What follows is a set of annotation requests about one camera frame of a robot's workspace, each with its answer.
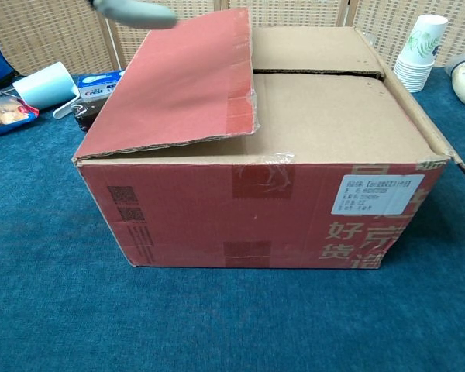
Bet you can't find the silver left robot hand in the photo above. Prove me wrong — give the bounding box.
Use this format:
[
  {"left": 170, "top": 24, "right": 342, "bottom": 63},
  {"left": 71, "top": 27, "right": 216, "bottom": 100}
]
[{"left": 87, "top": 0, "right": 178, "bottom": 30}]

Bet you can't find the red cardboard shipping box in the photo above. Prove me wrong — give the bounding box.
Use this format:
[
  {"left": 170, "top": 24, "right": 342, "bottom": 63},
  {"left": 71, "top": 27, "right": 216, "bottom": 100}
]
[{"left": 71, "top": 6, "right": 465, "bottom": 270}]

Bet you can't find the blue white toothpaste box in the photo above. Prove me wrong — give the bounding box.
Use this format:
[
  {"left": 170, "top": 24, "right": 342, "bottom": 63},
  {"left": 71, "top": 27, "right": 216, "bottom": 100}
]
[{"left": 77, "top": 71, "right": 127, "bottom": 100}]

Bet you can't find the dark blue cloth-covered table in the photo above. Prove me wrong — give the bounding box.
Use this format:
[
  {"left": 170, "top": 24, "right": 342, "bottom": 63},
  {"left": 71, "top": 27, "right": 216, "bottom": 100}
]
[{"left": 0, "top": 65, "right": 465, "bottom": 372}]

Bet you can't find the wicker folding screen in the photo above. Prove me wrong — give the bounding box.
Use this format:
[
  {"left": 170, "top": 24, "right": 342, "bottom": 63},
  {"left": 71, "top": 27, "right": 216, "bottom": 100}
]
[{"left": 0, "top": 0, "right": 465, "bottom": 78}]

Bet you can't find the cola bottle red label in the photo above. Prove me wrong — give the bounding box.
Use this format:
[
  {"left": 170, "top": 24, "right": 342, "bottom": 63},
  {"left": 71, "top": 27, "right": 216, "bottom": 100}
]
[{"left": 72, "top": 97, "right": 109, "bottom": 133}]

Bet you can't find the light blue plastic mug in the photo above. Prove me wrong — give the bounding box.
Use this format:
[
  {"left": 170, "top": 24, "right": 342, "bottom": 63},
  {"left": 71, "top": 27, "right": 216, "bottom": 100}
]
[{"left": 12, "top": 61, "right": 81, "bottom": 120}]

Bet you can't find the blue cookie snack bag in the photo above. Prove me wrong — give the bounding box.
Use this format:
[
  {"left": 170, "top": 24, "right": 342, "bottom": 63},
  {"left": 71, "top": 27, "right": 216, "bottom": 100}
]
[{"left": 0, "top": 95, "right": 40, "bottom": 140}]

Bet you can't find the stack of white paper cups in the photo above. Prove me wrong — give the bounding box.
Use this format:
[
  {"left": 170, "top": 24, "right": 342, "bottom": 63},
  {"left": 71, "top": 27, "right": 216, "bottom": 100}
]
[{"left": 393, "top": 53, "right": 436, "bottom": 94}]

